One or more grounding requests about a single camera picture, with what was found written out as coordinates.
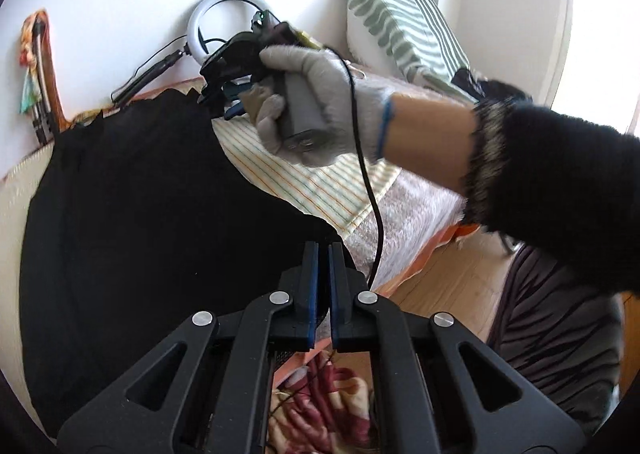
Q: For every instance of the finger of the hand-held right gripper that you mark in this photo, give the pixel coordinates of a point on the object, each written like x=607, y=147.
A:
x=234, y=106
x=212, y=94

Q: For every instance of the person's grey striped clothing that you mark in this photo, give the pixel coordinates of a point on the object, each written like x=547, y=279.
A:
x=550, y=334

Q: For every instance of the green white striped pillow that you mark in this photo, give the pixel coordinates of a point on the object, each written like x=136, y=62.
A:
x=400, y=24

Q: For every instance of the person's right hand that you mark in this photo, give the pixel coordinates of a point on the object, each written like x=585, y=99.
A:
x=320, y=84

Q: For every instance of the yellow striped bed mat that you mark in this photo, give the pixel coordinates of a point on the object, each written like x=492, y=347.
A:
x=310, y=184

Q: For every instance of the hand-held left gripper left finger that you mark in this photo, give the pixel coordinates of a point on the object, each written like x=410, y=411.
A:
x=312, y=294

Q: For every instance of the dark cloth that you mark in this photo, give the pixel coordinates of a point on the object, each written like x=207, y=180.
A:
x=470, y=81

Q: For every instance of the pinkish plush blanket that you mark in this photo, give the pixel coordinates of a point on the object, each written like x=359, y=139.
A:
x=415, y=214

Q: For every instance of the black garment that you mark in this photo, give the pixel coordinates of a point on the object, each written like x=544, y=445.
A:
x=150, y=234

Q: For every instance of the person's right forearm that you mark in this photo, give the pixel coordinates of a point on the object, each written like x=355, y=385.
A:
x=550, y=184

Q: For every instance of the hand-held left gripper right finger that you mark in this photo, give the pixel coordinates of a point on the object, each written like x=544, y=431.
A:
x=333, y=294

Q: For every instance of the colourful hanging fabric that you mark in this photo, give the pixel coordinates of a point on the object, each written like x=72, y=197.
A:
x=29, y=84

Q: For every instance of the red floral blanket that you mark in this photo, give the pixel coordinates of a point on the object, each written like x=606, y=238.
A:
x=345, y=399

